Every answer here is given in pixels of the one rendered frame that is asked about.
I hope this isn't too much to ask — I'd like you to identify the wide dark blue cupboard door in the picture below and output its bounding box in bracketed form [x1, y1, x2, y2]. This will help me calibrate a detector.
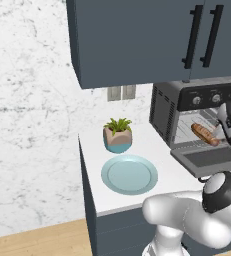
[66, 0, 206, 90]

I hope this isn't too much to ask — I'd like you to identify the grey wall outlet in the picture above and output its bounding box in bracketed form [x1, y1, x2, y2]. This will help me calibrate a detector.
[121, 84, 137, 101]
[107, 86, 122, 102]

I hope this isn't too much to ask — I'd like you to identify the brown baguette bread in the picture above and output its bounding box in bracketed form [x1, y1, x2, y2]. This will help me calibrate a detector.
[190, 122, 222, 147]

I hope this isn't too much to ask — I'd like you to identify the dark blue base cabinet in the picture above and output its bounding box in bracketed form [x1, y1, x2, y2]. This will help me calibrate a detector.
[78, 134, 231, 256]

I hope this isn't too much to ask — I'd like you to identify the black cupboard handle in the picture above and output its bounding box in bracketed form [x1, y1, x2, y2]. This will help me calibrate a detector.
[181, 4, 204, 70]
[199, 4, 225, 69]

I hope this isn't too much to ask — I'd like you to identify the light blue round plate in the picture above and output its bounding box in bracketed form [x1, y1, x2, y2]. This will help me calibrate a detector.
[100, 154, 159, 196]

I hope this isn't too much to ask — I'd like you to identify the grey toaster oven door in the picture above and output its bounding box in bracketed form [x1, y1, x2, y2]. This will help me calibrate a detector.
[170, 143, 231, 179]

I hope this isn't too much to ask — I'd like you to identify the grey toaster oven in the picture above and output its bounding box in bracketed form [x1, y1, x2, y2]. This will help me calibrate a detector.
[149, 76, 231, 184]

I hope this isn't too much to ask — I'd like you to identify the green plant in pot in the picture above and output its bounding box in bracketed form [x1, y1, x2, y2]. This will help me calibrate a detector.
[102, 117, 134, 155]

